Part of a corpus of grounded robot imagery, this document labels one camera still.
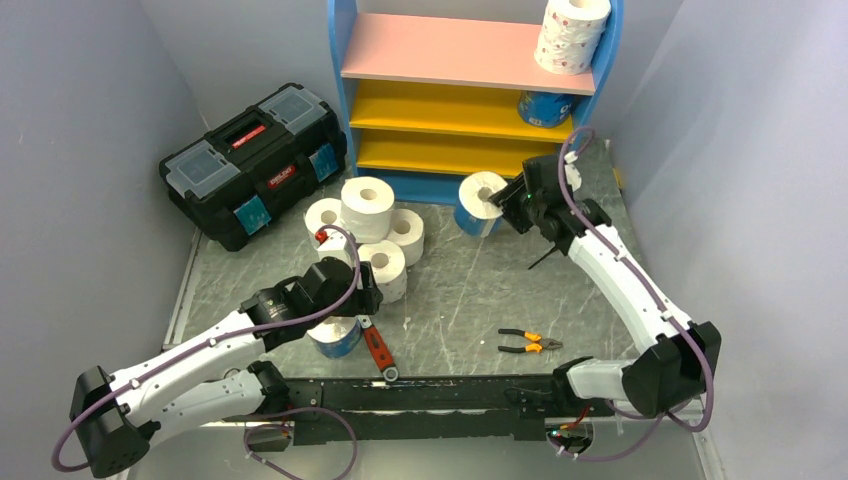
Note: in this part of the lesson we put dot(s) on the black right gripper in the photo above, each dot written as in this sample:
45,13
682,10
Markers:
509,194

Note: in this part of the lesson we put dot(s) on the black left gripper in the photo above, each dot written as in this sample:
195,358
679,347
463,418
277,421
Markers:
366,299

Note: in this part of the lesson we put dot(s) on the blue roll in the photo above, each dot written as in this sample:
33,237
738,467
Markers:
474,213
336,337
544,109

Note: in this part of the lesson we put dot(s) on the pink patterned paper towel roll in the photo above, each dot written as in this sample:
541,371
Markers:
569,35

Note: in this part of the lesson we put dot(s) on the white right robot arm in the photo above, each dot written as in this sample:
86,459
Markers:
677,357

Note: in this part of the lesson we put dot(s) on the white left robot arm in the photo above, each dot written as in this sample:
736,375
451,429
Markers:
118,417

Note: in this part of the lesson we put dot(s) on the blue shelf with coloured boards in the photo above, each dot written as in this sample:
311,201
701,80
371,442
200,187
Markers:
427,101

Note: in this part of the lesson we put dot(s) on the white roll front of pile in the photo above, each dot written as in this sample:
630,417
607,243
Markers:
388,264

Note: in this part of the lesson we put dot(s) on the white roll of pile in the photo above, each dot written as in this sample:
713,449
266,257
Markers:
366,208
407,232
388,264
319,213

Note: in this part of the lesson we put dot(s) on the red adjustable wrench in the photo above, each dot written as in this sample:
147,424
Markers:
378,349

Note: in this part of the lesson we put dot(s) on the white roll right of pile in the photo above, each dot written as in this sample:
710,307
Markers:
407,232

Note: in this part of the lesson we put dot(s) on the white roll top of pile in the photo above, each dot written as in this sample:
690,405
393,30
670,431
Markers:
366,208

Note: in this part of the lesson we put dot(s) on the white roll left of pile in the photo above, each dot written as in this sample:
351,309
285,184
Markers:
319,213

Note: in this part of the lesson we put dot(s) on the black plastic toolbox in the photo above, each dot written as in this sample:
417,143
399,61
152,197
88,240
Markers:
245,174

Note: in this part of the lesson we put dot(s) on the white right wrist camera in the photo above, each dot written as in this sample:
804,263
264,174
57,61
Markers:
573,177

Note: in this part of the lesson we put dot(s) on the orange handled screwdriver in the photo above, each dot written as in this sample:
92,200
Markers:
553,250

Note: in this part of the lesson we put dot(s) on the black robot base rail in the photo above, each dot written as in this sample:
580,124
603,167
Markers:
522,407

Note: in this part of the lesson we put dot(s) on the orange handled pliers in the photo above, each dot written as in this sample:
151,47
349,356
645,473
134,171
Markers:
536,342

